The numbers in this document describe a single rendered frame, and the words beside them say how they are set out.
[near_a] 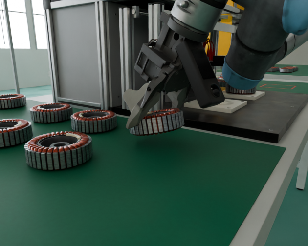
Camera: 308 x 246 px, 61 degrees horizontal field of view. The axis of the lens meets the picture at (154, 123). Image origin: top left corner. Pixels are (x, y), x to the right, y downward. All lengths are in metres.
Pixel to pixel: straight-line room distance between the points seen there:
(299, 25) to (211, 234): 0.27
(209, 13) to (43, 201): 0.35
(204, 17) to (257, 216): 0.28
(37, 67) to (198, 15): 7.50
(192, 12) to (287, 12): 0.13
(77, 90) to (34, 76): 6.89
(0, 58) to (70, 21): 6.51
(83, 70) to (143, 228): 0.66
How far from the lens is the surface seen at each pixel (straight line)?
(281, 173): 0.47
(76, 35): 0.90
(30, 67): 7.74
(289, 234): 1.66
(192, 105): 0.80
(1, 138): 0.59
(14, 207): 0.38
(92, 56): 0.85
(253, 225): 0.33
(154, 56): 0.46
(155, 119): 0.47
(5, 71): 7.44
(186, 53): 0.44
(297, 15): 0.38
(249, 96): 0.99
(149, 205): 0.34
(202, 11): 0.42
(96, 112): 0.70
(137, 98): 0.47
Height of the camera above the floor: 0.94
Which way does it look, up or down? 16 degrees down
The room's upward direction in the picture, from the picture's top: straight up
